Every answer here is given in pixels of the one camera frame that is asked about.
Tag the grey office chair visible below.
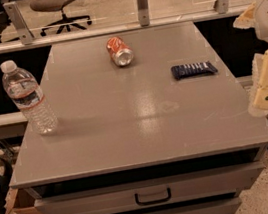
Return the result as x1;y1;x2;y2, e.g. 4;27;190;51
30;0;92;36

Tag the red coke can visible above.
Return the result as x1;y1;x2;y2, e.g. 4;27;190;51
106;36;134;67

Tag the grey drawer cabinet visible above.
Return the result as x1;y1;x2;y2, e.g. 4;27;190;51
11;22;268;214

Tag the horizontal metal rail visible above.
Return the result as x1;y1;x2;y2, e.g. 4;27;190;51
0;4;249;53

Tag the dark blue snack packet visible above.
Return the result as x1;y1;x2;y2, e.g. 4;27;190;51
170;61;218;80

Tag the left metal bracket post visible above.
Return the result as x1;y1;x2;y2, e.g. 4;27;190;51
3;1;34;45

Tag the upper grey drawer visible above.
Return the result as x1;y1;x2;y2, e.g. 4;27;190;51
35;161;264;214

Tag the clear plastic water bottle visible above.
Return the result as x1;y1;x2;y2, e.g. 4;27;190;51
0;60;58;135

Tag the middle metal bracket post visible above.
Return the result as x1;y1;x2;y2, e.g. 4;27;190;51
136;0;150;27

